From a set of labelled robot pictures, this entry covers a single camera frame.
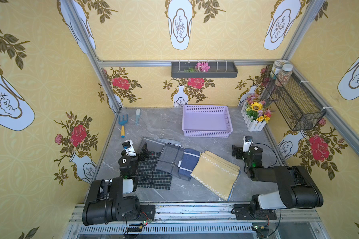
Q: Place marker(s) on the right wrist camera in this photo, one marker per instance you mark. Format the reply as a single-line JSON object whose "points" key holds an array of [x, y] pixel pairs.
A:
{"points": [[247, 142]]}

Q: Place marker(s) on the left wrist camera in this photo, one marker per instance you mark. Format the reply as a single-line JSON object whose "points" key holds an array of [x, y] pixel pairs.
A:
{"points": [[128, 149]]}

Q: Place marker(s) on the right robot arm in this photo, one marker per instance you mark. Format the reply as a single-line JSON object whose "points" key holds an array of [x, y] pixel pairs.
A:
{"points": [[296, 188]]}

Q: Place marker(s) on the jar with patterned lid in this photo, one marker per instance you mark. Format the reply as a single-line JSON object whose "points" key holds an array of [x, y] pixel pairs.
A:
{"points": [[277, 66]]}

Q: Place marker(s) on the black wire mesh shelf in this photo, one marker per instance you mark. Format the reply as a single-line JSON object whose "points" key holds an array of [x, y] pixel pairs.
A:
{"points": [[298, 106]]}

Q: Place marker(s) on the purple plastic basket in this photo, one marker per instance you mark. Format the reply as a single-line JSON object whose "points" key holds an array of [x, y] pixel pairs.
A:
{"points": [[206, 121]]}

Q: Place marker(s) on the light blue small brush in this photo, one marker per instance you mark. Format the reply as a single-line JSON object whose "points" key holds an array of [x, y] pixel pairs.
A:
{"points": [[138, 113]]}

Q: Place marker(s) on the pink artificial flower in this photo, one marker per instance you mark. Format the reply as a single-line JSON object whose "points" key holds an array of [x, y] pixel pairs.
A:
{"points": [[202, 67]]}

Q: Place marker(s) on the dark grey wall shelf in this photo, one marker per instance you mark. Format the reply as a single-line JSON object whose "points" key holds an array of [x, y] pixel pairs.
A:
{"points": [[218, 69]]}

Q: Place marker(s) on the flower pot white fence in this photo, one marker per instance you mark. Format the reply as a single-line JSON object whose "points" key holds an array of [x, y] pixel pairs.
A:
{"points": [[255, 112]]}

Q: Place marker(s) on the black grid folded pillowcase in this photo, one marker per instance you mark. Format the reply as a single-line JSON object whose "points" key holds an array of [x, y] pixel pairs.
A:
{"points": [[150, 177]]}

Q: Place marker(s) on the right circuit board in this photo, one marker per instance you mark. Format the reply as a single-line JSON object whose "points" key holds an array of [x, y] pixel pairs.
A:
{"points": [[261, 229]]}

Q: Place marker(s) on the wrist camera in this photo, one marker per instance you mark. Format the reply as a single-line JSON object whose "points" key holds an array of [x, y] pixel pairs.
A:
{"points": [[247, 142], [128, 149]]}

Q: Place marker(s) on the blue garden fork toy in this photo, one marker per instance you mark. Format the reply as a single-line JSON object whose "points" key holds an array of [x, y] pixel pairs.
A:
{"points": [[122, 120]]}

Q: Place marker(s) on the left circuit board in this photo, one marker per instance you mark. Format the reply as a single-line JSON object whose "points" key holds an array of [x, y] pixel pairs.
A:
{"points": [[137, 227]]}

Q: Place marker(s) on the yellow pillowcase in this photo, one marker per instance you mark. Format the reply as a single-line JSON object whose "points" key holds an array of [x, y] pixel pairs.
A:
{"points": [[216, 174]]}

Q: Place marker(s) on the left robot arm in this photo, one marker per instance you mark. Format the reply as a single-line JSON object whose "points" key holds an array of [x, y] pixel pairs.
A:
{"points": [[109, 200]]}

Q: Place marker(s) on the navy striped pillowcase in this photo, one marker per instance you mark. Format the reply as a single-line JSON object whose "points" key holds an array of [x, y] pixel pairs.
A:
{"points": [[188, 163]]}

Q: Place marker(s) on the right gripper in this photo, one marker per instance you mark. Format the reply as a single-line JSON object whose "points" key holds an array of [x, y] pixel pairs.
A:
{"points": [[239, 151]]}

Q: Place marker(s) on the jar with white lid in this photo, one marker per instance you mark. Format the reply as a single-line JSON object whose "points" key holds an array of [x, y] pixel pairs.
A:
{"points": [[284, 75]]}

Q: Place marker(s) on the grey checked pillowcase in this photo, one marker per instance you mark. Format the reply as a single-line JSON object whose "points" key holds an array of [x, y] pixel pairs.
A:
{"points": [[169, 159]]}

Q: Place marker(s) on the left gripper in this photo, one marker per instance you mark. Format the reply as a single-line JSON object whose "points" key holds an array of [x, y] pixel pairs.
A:
{"points": [[136, 154]]}

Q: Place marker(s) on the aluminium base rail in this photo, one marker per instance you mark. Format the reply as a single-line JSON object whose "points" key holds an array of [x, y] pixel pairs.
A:
{"points": [[201, 219]]}

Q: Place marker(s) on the circuit board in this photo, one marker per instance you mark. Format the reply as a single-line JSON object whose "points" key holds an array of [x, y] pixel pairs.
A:
{"points": [[261, 229], [137, 227]]}

